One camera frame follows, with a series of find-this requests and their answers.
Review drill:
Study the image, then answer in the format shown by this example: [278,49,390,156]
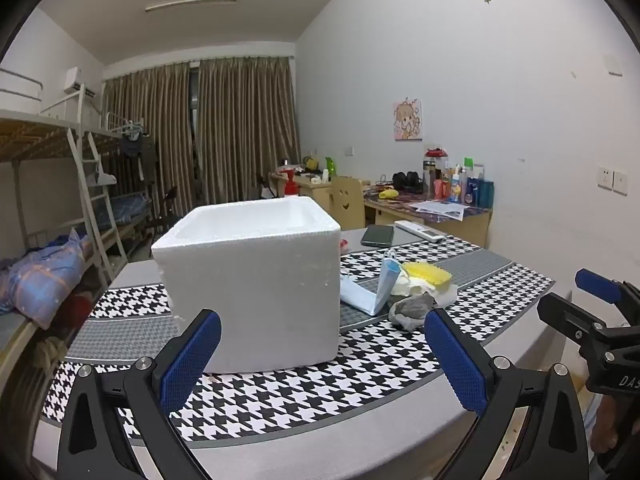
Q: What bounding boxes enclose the wooden desk with colourful mat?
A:
[362,187,493,250]

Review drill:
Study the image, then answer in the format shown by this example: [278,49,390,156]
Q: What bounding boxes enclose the cluster of toiletry bottles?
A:
[434,157,496,208]

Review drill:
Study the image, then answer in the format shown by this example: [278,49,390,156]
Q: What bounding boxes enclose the white air conditioner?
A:
[62,67,96,97]

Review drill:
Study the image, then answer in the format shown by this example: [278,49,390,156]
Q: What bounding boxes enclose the beige cloth bundle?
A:
[32,335,68,376]

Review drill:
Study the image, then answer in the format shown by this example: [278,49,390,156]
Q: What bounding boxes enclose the wooden chair with smile cutout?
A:
[327,176,367,231]

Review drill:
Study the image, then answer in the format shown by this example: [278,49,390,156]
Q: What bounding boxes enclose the black smartphone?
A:
[361,225,395,248]

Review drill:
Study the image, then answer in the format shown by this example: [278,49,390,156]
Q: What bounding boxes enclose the blue face mask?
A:
[340,250,407,317]

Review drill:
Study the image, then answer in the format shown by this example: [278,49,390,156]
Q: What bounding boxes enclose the ceiling tube light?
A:
[145,0,238,12]

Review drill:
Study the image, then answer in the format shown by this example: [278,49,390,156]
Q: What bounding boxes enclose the black headphones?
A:
[391,171,426,194]

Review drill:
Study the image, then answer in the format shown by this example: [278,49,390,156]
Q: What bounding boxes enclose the blue plaid quilt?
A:
[0,230,93,331]

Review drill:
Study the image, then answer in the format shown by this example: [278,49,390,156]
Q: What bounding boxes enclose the white remote control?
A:
[394,220,445,243]

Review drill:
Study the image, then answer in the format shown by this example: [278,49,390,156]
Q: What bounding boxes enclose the person's right hand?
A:
[591,399,624,455]

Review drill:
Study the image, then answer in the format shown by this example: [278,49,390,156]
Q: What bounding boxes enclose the houndstooth table mat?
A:
[42,237,556,448]

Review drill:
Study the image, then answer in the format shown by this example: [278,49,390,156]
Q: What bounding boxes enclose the light wooden desk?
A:
[270,171,371,206]

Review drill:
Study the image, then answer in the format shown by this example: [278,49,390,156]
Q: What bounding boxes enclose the jar with red lid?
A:
[422,146,448,196]

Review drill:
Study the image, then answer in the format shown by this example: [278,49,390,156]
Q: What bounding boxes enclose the white tissue paper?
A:
[390,277,458,307]

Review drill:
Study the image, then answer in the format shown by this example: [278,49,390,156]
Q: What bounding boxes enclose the red cloth bundle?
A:
[55,290,96,328]

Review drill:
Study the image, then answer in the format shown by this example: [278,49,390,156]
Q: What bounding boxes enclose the black folding chair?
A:
[149,187,179,241]

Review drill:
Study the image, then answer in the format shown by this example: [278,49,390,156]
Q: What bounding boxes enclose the brown curtain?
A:
[196,56,301,206]
[102,62,193,211]

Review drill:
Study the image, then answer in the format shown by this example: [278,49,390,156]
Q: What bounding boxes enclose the cartoon wall poster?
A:
[392,100,423,141]

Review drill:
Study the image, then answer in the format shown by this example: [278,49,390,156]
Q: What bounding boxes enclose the printed paper sheets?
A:
[410,200,468,221]

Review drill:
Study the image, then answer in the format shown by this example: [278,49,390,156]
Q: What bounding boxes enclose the grey fuzzy cloth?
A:
[389,294,436,332]

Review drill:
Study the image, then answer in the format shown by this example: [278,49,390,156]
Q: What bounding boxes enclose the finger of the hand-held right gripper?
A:
[574,267,640,328]
[537,292,608,357]

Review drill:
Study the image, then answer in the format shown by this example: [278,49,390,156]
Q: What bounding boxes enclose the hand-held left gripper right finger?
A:
[423,307,591,480]

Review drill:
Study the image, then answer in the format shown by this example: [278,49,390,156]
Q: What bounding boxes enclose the black folding rack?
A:
[256,172,281,201]

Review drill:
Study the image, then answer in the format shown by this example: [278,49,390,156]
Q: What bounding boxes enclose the white foam box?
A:
[151,196,342,375]

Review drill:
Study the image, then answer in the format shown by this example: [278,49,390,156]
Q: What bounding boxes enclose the hanging dark clothes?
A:
[120,120,157,183]

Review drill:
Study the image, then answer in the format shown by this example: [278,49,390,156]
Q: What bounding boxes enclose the blue plaid mattress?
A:
[97,195,152,227]

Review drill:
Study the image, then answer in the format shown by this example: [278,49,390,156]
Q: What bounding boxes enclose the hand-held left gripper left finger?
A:
[56,308,222,480]

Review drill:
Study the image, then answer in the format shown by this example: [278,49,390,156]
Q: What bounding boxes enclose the white bed ladder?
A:
[66,127,128,286]

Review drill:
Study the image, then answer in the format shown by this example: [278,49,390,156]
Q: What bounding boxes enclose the yellow sponge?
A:
[402,261,452,288]

